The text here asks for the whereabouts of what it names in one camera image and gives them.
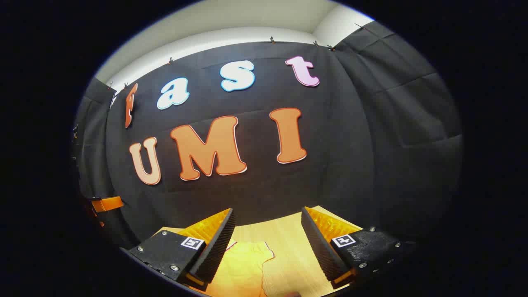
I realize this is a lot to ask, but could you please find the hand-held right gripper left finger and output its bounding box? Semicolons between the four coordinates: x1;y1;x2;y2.
128;207;237;290

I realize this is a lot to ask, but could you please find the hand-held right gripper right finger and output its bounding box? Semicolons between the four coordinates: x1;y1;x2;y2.
300;206;414;290

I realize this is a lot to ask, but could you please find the orange T-shirt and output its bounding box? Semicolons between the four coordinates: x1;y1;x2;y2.
205;239;276;297

